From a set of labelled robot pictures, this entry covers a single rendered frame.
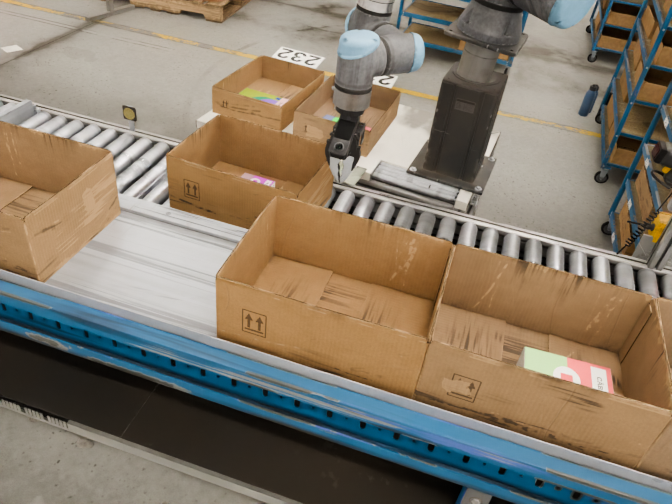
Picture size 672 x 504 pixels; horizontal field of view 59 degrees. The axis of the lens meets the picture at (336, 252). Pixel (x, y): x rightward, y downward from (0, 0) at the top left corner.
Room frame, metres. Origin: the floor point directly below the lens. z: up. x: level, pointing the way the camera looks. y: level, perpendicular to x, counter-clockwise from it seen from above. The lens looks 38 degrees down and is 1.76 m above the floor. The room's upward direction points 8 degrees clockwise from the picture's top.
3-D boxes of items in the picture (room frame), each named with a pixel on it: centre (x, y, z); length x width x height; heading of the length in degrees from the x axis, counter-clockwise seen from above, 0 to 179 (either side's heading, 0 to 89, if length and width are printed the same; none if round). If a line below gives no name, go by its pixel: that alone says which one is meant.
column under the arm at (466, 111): (1.84, -0.36, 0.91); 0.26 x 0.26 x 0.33; 72
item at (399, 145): (2.04, -0.01, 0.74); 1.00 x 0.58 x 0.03; 72
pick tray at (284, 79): (2.14, 0.33, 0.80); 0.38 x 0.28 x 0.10; 162
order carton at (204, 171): (1.47, 0.26, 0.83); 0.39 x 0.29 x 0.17; 74
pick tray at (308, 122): (2.04, 0.02, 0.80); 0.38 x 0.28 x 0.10; 164
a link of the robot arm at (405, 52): (1.43, -0.07, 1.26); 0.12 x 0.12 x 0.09; 35
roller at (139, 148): (1.52, 0.74, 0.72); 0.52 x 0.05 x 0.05; 167
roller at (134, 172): (1.50, 0.67, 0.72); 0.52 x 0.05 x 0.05; 167
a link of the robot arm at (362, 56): (1.36, 0.01, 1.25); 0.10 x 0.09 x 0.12; 125
